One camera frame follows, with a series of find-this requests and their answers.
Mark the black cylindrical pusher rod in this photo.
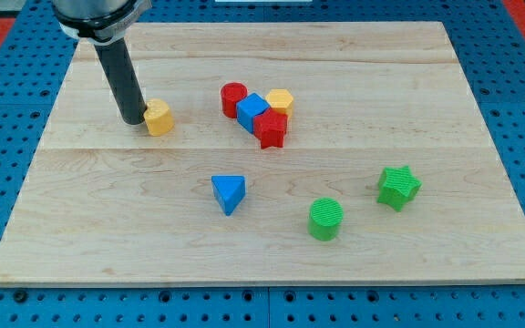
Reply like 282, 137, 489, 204
95, 38, 146, 125

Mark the yellow heart block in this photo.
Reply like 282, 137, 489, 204
143, 98, 174, 137

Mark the blue cube block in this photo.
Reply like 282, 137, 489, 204
236, 93, 270, 134

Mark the red cylinder block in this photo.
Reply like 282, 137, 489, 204
220, 82, 248, 118

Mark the yellow hexagon block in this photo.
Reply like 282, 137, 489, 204
265, 89, 294, 118

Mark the red star block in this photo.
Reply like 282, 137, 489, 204
253, 108, 288, 149

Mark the blue triangle block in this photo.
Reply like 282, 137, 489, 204
211, 175, 246, 216

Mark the light wooden board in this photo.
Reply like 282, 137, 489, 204
0, 22, 525, 288

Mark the green cylinder block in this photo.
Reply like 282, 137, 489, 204
307, 198, 344, 241

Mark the green star block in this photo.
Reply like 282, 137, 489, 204
376, 166, 422, 212

